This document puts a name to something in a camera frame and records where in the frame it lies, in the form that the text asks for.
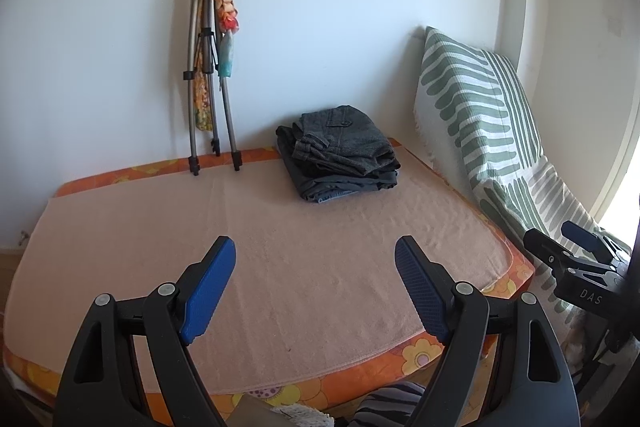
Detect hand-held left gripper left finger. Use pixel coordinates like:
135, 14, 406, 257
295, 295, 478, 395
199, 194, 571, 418
54, 235, 237, 427

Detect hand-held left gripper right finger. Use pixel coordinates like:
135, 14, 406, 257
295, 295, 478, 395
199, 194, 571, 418
394, 235, 582, 427

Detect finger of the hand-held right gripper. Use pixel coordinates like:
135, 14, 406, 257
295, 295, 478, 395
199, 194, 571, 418
560, 220, 632, 265
523, 228, 576, 272

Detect grey tweed short pants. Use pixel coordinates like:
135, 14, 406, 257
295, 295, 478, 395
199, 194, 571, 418
292, 105, 402, 178

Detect black folded pants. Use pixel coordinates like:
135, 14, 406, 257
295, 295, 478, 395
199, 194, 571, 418
275, 125, 401, 196

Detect orange floral mattress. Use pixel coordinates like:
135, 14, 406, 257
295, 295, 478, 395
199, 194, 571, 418
2, 137, 535, 414

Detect pink towel sheet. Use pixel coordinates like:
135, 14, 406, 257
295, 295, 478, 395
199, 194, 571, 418
2, 155, 516, 396

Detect black white striped cloth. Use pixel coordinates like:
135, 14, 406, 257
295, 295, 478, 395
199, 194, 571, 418
351, 381, 427, 427

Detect brown cardboard piece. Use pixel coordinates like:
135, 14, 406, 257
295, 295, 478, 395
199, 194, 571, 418
224, 394, 301, 427

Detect folded blue jeans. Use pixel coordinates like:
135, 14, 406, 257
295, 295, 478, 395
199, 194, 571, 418
300, 187, 362, 204

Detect white fluffy cloth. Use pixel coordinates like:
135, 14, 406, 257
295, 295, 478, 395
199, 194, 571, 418
269, 401, 334, 427

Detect green white striped pillow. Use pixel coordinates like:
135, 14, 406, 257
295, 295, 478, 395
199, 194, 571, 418
412, 25, 633, 327

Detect orange floral cloth strip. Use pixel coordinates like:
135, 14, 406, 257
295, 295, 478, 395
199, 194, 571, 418
193, 41, 217, 133

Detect grey metal tripod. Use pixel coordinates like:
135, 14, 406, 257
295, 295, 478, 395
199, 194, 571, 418
182, 0, 245, 177

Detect teal hanging cloth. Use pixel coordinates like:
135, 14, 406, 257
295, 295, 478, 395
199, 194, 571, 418
217, 31, 235, 79

